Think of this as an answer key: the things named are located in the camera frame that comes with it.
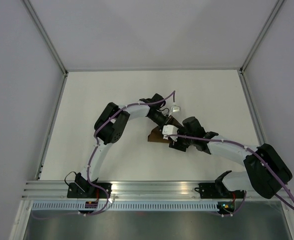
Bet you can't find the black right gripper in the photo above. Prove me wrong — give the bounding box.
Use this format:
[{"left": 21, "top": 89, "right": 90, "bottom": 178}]
[{"left": 169, "top": 124, "right": 195, "bottom": 152}]

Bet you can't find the brown cloth napkin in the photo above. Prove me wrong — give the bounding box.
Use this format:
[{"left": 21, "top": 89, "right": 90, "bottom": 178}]
[{"left": 147, "top": 117, "right": 183, "bottom": 143}]

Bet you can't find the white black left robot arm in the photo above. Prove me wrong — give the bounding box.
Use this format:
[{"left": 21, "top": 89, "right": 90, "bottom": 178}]
[{"left": 68, "top": 91, "right": 175, "bottom": 198}]

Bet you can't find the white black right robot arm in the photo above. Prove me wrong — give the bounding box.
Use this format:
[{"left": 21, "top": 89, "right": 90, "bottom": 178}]
[{"left": 162, "top": 116, "right": 293, "bottom": 199}]

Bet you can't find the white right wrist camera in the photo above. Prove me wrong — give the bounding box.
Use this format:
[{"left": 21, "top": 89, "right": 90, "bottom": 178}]
[{"left": 162, "top": 125, "right": 179, "bottom": 142}]

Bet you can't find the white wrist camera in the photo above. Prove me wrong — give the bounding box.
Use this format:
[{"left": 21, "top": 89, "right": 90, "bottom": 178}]
[
  {"left": 169, "top": 105, "right": 181, "bottom": 115},
  {"left": 162, "top": 125, "right": 179, "bottom": 142}
]

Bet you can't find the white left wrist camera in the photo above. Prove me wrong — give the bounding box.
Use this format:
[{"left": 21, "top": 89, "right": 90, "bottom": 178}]
[{"left": 169, "top": 105, "right": 181, "bottom": 115}]

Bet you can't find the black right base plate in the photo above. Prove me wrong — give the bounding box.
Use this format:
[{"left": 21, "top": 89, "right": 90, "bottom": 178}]
[{"left": 194, "top": 182, "right": 245, "bottom": 200}]

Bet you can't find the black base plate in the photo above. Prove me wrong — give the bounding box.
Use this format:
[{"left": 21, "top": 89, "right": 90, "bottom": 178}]
[
  {"left": 67, "top": 182, "right": 107, "bottom": 199},
  {"left": 194, "top": 182, "right": 245, "bottom": 200}
]

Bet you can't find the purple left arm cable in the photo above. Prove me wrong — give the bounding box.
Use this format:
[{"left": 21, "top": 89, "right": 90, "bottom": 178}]
[{"left": 31, "top": 90, "right": 177, "bottom": 221}]

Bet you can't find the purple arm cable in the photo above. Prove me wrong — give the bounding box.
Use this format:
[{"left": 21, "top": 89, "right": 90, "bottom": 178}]
[
  {"left": 31, "top": 90, "right": 177, "bottom": 221},
  {"left": 164, "top": 133, "right": 294, "bottom": 218}
]

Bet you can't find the white slotted cable duct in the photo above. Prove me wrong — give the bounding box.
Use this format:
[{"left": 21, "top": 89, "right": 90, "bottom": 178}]
[{"left": 32, "top": 200, "right": 218, "bottom": 212}]

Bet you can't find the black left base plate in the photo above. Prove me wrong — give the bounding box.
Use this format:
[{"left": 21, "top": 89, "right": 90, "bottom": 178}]
[{"left": 67, "top": 182, "right": 107, "bottom": 199}]

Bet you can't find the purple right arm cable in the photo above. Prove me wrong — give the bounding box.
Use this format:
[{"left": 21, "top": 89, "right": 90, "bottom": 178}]
[{"left": 164, "top": 133, "right": 294, "bottom": 218}]

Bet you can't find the aluminium frame rail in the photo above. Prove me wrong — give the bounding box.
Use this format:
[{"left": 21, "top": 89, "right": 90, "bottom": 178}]
[{"left": 21, "top": 180, "right": 294, "bottom": 201}]

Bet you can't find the left aluminium frame post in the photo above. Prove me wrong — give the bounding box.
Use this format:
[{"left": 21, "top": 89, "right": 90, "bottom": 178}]
[{"left": 21, "top": 0, "right": 68, "bottom": 76}]

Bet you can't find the aluminium frame post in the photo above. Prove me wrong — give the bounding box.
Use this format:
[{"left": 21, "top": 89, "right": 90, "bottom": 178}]
[
  {"left": 239, "top": 0, "right": 286, "bottom": 73},
  {"left": 21, "top": 0, "right": 68, "bottom": 76}
]

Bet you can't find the right aluminium frame post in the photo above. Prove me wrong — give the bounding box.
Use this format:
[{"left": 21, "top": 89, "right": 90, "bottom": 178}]
[{"left": 239, "top": 0, "right": 286, "bottom": 73}]

